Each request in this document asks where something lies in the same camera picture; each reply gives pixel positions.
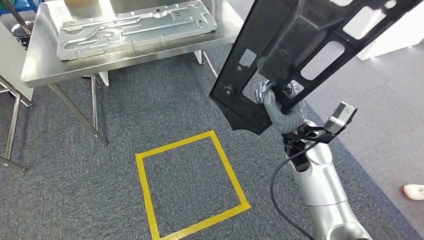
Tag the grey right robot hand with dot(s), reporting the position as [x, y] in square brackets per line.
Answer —
[269, 99]

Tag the black plastic frame part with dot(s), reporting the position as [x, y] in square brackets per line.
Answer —
[281, 33]

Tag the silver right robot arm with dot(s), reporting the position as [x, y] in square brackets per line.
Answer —
[321, 185]

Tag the stainless steel workbench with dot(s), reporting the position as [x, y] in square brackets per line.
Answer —
[43, 66]

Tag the white plinth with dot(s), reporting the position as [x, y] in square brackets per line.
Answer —
[397, 33]

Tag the stamped silver metal panel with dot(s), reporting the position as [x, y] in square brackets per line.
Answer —
[132, 30]

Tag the yellow floor tape square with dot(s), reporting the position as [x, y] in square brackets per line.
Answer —
[145, 198]

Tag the person's white shoe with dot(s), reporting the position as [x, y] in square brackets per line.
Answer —
[414, 192]

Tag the blue cart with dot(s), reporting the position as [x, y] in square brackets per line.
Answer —
[28, 5]

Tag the white cabinet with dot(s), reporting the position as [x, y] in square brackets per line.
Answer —
[10, 59]

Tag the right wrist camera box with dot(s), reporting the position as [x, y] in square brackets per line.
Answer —
[341, 116]

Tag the chrome stanchion post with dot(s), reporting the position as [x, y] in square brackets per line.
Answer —
[21, 31]

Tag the steel frame table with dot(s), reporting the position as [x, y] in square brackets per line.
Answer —
[11, 132]

